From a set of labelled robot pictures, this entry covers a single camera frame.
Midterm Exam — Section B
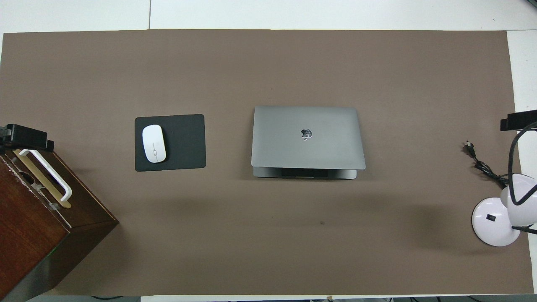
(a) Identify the brown table mat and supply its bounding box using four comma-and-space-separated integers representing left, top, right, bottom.
0, 29, 534, 296

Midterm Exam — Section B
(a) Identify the white box handle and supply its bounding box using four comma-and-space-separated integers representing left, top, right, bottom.
19, 149, 73, 203

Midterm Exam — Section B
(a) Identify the white desk lamp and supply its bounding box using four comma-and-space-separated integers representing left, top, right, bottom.
472, 173, 537, 247

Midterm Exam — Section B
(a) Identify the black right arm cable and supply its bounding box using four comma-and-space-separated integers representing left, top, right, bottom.
507, 121, 537, 206

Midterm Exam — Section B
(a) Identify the black mouse pad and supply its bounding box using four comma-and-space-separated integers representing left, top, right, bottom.
134, 114, 207, 172

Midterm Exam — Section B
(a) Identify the grey Apple laptop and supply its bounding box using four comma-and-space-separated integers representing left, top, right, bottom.
251, 106, 366, 180

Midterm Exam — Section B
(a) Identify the brass handle plate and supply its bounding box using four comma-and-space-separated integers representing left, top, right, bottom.
13, 149, 72, 209

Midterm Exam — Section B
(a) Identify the dark brown wooden box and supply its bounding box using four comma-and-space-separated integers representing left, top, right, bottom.
0, 145, 120, 302

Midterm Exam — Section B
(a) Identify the black lamp power cable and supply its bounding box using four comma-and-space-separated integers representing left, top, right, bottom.
464, 142, 510, 187

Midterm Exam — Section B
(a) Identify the white computer mouse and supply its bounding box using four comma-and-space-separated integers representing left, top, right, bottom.
142, 125, 167, 164

